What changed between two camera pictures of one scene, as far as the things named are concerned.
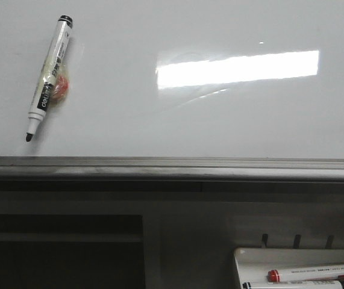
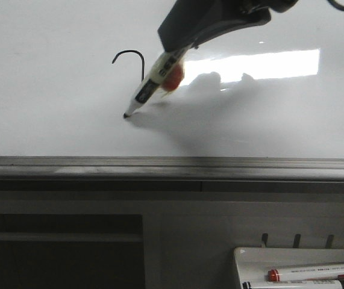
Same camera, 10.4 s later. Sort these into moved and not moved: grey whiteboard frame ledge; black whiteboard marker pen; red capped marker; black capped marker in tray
Moved: black whiteboard marker pen
Not moved: black capped marker in tray; grey whiteboard frame ledge; red capped marker
